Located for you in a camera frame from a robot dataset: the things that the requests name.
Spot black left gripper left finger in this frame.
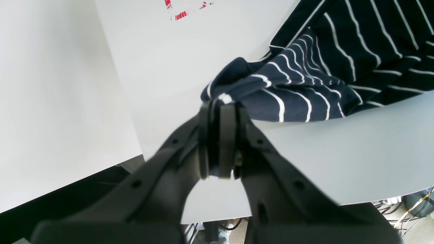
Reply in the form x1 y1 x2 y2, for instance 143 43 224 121
31 101 212 244

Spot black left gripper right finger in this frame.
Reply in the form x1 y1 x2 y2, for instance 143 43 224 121
219 104 401 244

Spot navy white striped t-shirt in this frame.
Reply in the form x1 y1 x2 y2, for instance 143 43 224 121
200 0 434 122

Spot red tape rectangle marking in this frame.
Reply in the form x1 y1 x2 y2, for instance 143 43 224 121
165 0 216 21

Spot cables under table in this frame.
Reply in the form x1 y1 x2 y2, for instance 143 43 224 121
371 186 434 238

